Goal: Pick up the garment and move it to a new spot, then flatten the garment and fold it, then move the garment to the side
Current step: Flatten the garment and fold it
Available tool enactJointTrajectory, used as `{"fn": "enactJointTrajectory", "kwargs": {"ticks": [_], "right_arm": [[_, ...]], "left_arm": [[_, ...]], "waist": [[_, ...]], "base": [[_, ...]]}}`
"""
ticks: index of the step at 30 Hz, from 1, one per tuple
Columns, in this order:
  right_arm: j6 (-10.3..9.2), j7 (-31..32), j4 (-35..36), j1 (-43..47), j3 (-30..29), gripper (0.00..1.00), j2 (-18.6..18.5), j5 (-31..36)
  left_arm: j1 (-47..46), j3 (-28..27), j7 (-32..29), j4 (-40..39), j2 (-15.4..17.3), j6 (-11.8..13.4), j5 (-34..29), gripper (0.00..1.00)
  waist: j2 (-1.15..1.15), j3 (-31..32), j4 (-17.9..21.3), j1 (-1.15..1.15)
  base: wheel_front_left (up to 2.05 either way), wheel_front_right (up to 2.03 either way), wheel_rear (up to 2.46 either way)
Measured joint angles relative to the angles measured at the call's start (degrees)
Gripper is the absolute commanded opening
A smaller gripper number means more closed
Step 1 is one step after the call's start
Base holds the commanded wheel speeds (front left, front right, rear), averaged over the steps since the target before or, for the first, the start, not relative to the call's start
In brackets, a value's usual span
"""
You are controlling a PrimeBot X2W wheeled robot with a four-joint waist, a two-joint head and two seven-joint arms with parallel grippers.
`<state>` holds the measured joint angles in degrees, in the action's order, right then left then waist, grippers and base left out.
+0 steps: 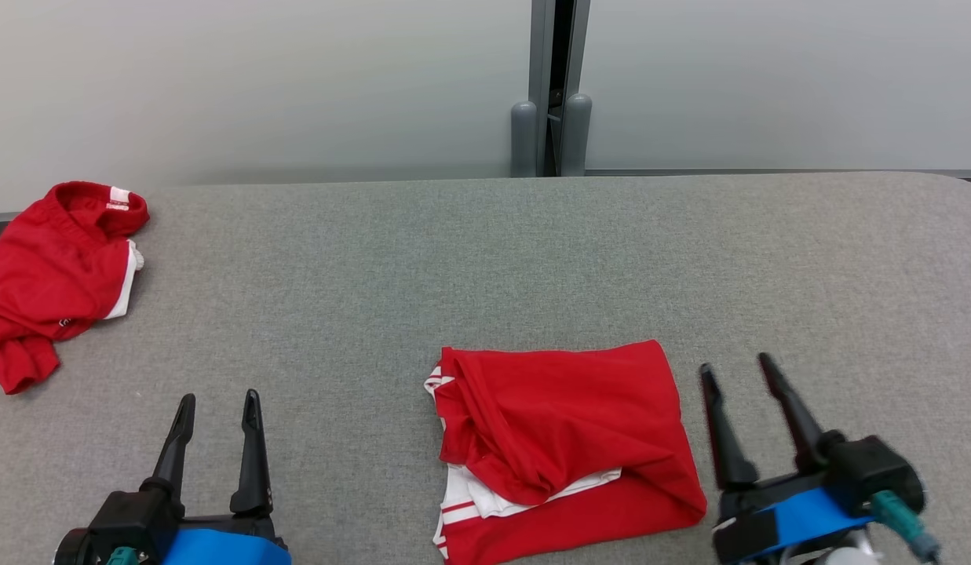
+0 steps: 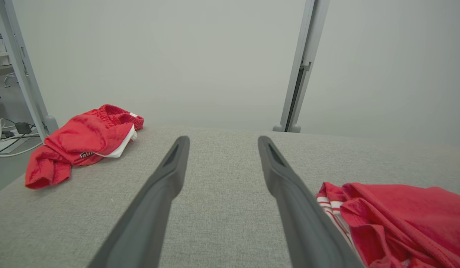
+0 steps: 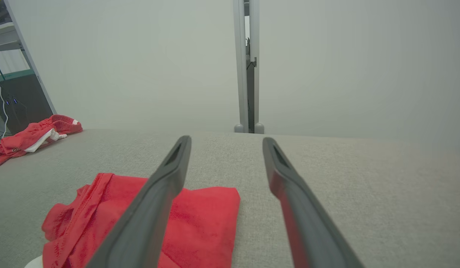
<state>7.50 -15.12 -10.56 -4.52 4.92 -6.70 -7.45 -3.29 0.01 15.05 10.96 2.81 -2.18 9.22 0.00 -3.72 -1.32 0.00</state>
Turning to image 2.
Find grey partition post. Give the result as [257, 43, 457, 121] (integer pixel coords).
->
[272, 0, 331, 134]
[0, 0, 59, 141]

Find red shorts with white stripe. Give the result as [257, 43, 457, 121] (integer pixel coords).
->
[25, 104, 145, 189]

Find cables and power adapter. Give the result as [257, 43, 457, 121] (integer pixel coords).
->
[0, 118, 43, 158]

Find red Bulls 23 jersey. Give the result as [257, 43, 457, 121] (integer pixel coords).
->
[316, 182, 460, 268]

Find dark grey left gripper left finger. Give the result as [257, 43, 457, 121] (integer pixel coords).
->
[88, 135, 191, 268]

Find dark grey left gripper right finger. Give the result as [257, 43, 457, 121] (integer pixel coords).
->
[257, 135, 364, 268]

